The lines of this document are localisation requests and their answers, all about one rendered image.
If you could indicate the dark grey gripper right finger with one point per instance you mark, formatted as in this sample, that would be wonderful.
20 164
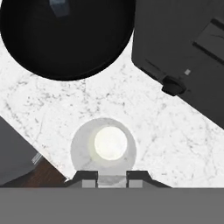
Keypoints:
137 178

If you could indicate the dark grey cabinet front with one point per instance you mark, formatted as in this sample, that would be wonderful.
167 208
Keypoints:
14 154

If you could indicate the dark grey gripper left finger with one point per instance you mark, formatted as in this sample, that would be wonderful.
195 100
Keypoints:
86 178

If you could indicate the glass of lemonade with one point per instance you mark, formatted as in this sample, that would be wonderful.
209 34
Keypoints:
103 148

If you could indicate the black toaster lever knob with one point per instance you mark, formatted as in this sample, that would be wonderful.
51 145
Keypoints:
173 85

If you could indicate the black ice bowl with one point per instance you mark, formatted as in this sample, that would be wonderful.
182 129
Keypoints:
64 40

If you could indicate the black toaster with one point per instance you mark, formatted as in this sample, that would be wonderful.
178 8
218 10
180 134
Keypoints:
186 49

